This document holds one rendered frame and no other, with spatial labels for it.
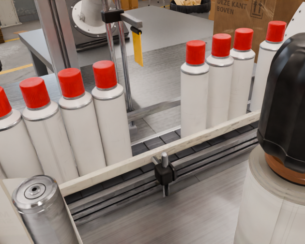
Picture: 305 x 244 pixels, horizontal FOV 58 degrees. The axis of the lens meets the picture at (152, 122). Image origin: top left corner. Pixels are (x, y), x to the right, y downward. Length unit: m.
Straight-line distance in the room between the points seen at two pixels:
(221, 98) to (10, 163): 0.38
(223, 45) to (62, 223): 0.39
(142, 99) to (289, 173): 0.64
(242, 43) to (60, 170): 0.39
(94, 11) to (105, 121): 0.86
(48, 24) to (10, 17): 5.44
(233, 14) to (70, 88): 0.69
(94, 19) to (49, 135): 0.92
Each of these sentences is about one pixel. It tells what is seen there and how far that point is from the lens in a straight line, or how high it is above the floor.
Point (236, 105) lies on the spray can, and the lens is 0.60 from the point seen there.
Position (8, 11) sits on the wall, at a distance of 5.94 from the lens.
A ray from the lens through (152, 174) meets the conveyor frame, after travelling 0.52.
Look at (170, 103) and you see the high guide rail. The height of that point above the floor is 0.96.
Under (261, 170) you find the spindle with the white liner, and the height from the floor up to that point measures 1.07.
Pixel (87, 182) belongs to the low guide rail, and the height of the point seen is 0.91.
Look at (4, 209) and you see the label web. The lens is 0.33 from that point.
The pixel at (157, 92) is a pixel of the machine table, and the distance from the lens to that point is 0.87.
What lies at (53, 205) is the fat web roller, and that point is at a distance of 0.26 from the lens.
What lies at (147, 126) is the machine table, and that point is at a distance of 0.72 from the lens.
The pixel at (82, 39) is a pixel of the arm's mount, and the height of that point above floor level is 0.88.
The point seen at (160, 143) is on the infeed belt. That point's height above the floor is 0.88.
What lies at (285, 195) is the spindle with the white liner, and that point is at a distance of 0.25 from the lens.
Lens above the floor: 1.24
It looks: 34 degrees down
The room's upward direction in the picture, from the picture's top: 4 degrees counter-clockwise
